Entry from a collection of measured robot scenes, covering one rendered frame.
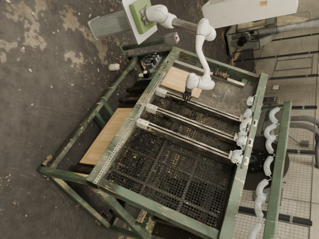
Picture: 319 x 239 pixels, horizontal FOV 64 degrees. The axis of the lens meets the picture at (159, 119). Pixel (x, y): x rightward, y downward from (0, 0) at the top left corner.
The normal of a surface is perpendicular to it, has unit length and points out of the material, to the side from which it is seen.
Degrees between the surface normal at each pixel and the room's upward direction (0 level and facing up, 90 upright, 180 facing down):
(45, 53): 0
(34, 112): 0
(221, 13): 90
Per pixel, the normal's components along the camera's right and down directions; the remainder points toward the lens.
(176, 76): 0.09, -0.61
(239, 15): -0.44, 0.59
